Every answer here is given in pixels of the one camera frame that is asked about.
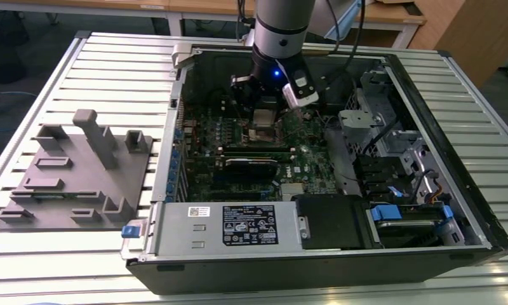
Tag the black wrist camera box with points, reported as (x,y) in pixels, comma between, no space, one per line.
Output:
(242,84)

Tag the blue release latch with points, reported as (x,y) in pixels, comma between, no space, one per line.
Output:
(131,231)

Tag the silver power supply unit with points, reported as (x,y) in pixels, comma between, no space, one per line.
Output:
(178,228)

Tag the green motherboard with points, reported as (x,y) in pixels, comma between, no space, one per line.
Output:
(314,165)

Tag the hard disk in blue carrier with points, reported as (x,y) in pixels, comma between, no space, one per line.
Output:
(386,212)

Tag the CPU socket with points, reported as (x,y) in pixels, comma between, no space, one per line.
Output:
(264,135)

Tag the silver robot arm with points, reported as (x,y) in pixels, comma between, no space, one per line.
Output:
(279,25)

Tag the black PC case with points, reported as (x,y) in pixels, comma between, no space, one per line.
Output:
(279,276)

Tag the silver metal drive cage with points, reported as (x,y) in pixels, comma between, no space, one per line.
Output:
(358,119)

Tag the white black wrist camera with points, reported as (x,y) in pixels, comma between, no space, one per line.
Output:
(300,92)

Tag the black graphics card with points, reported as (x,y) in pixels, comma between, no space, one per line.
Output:
(250,170)

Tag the black office chair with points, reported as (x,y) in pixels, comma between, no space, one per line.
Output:
(4,47)

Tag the green RAM stick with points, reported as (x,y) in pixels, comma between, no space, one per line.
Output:
(52,197)

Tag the wooden desk white frame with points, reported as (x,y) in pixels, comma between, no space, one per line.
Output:
(390,16)
(67,4)

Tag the grey parts rack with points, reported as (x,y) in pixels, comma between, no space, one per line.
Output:
(88,178)

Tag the silver green CPU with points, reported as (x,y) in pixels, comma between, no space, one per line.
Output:
(264,118)

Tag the wooden cabinet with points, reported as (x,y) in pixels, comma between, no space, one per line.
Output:
(470,31)

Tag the silver chipset heat sink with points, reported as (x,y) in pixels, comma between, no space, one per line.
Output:
(292,190)

